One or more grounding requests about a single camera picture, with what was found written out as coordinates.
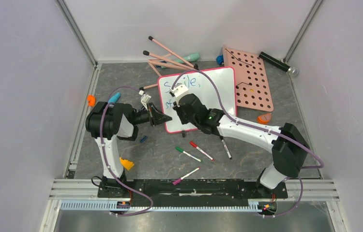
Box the black flashlight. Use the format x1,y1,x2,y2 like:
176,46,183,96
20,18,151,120
259,52,299,76

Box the large blue marker toy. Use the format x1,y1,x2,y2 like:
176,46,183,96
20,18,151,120
108,92,121,104

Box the yellow orange block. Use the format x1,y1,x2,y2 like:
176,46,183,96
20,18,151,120
120,157,135,171

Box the orange cap right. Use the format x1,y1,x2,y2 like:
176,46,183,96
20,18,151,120
257,113,272,125

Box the black marker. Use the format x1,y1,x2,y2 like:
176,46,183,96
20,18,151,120
220,136,232,160

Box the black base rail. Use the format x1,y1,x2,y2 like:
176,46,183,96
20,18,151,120
97,179,288,207

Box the pink framed whiteboard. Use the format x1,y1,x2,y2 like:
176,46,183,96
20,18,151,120
157,67,237,133

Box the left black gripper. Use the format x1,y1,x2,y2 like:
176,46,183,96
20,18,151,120
131,102,171,126

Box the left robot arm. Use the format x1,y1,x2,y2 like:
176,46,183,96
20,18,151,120
85,101,172,197

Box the mint green tube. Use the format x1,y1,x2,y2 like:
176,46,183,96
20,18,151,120
173,53,200,64

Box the pink perforated board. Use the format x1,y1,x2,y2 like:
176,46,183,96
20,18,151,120
222,45,274,112

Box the blue marker cap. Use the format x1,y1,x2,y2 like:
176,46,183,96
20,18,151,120
140,135,148,143

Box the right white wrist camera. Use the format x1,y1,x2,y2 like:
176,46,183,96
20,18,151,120
169,84,190,98

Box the red marker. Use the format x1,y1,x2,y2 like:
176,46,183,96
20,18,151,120
189,141,214,161

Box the orange clip left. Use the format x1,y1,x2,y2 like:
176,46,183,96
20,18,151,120
87,95,96,107

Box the green marker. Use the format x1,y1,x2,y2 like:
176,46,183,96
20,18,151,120
175,146,202,162

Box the pink folding stand legs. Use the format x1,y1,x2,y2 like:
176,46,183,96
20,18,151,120
142,36,198,77

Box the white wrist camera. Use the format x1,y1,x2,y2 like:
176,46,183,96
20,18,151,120
139,89,151,110
169,84,190,98

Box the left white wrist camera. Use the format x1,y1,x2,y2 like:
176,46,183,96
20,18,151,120
139,89,151,110

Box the blue toy car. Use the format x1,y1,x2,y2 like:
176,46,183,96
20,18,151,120
216,55,224,66

